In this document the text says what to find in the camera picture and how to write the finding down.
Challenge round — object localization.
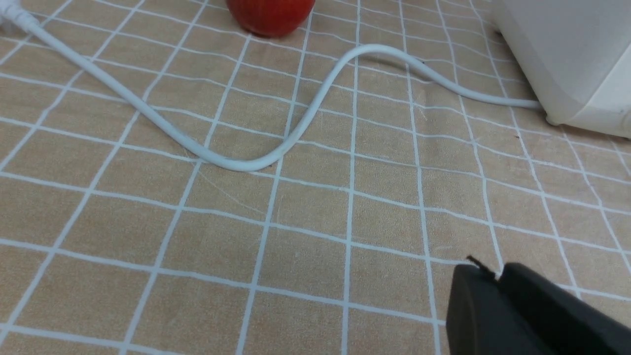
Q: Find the white power cable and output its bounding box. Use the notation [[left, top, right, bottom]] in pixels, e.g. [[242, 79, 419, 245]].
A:
[[0, 0, 543, 173]]

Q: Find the red apple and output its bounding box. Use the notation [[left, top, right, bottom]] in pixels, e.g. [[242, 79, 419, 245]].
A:
[[226, 0, 315, 38]]

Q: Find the white two-slot toaster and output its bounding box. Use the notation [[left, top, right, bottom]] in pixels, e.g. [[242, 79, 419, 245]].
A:
[[491, 0, 631, 139]]

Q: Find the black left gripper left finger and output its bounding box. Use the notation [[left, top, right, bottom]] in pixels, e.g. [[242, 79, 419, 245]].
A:
[[446, 255, 538, 355]]

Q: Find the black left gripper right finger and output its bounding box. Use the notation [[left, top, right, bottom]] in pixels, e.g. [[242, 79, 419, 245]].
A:
[[498, 263, 631, 355]]

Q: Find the checkered orange tablecloth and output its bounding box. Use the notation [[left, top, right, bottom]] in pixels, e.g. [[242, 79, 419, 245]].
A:
[[1, 0, 630, 355]]

